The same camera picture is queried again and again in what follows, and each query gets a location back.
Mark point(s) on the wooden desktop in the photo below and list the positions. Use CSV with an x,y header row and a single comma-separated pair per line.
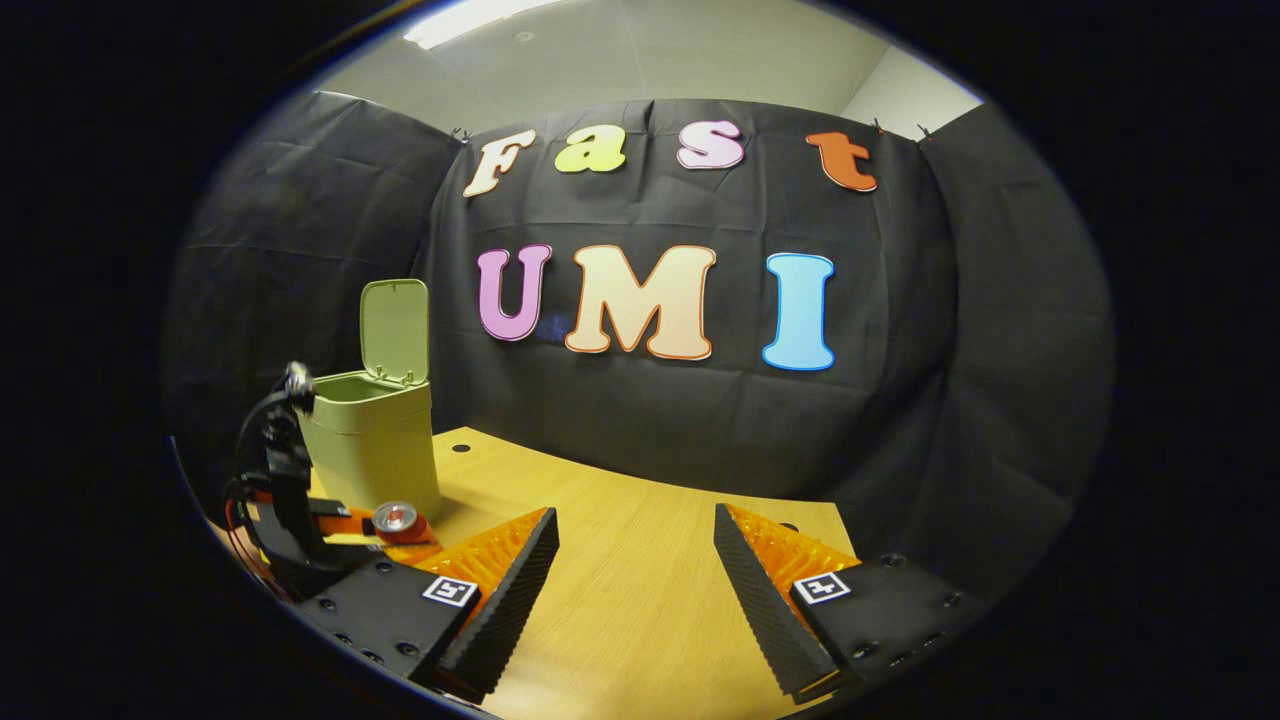
x,y
640,600

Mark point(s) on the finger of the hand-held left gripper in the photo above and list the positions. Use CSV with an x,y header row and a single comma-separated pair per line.
x,y
345,518
410,553

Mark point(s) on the red pop can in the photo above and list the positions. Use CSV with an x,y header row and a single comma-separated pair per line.
x,y
405,525

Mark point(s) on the black backdrop cloth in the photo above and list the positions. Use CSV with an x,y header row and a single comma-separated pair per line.
x,y
640,420

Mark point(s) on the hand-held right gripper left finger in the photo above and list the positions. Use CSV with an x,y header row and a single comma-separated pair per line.
x,y
505,610

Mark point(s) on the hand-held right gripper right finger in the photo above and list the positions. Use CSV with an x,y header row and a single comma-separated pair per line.
x,y
765,610

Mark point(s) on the pale green desktop garbage bin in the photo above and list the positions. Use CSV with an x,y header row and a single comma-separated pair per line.
x,y
370,450

